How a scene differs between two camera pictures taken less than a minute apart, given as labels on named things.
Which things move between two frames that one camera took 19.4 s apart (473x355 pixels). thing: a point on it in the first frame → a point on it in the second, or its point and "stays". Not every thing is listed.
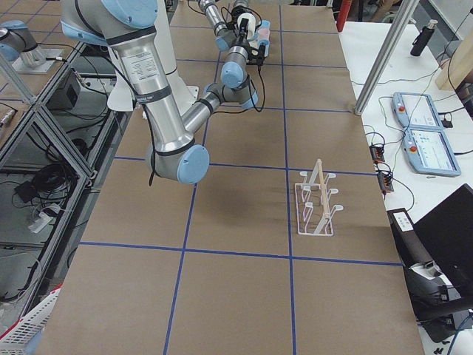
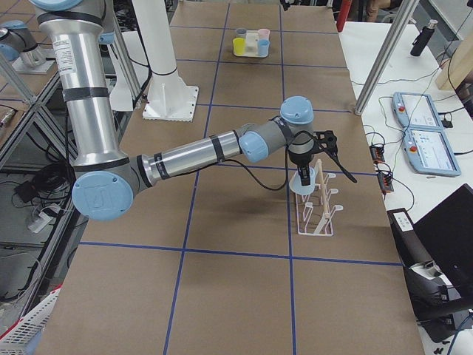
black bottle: (421, 41) stays
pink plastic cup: (264, 33) stays
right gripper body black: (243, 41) → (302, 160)
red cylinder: (344, 8) stays
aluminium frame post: (403, 13) stays
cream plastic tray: (264, 24) → (251, 45)
